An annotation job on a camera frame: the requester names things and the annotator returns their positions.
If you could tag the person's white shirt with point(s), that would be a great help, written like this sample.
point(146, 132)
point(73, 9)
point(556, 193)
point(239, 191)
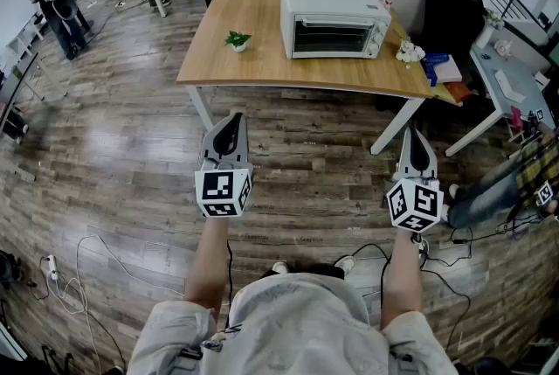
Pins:
point(297, 329)

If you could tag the pink plush toy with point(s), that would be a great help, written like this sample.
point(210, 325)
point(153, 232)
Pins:
point(503, 48)

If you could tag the white flower bouquet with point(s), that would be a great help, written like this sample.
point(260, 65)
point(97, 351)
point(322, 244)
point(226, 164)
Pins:
point(409, 52)

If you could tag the white glass oven door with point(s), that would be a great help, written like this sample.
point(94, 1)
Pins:
point(332, 34)

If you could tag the white power strip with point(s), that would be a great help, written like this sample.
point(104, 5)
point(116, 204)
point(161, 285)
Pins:
point(52, 268)
point(420, 251)

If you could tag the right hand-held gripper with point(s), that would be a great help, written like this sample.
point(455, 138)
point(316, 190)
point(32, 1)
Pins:
point(415, 203)

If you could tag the white notebook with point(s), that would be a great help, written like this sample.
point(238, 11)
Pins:
point(508, 87)

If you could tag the small potted green plant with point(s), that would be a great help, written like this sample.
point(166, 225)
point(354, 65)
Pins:
point(238, 40)

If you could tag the white vase with flowers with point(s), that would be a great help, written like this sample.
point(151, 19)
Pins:
point(485, 34)

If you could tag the person's left forearm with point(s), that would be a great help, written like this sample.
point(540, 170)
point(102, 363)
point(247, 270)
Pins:
point(207, 264)

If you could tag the orange folder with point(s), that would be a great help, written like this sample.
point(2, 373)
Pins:
point(458, 91)

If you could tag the person's white shoe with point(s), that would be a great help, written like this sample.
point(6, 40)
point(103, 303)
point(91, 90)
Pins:
point(279, 267)
point(345, 264)

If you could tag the black office chair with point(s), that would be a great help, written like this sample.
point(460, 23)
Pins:
point(454, 19)

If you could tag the blue plastic basket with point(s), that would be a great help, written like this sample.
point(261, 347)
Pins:
point(432, 67)

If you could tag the person's right forearm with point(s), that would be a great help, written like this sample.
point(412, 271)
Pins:
point(402, 281)

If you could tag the person's white left shoe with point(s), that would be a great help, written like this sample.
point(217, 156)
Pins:
point(279, 267)

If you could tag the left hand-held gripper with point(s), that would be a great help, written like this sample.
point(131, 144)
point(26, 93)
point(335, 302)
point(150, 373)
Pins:
point(218, 189)

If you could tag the pink paper stack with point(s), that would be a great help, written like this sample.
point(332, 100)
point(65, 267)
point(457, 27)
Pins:
point(452, 69)

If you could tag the yellow folder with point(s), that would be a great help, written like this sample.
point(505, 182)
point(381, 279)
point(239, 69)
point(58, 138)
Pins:
point(443, 95)

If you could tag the person's black trousers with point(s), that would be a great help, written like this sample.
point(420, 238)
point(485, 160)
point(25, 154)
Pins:
point(305, 270)

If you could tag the light grey desk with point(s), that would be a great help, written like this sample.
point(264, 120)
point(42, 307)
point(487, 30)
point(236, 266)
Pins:
point(489, 67)

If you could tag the black edged side desk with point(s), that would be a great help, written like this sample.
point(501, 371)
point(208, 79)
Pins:
point(19, 85)

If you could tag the person's white right shoe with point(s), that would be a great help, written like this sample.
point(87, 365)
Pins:
point(345, 264)

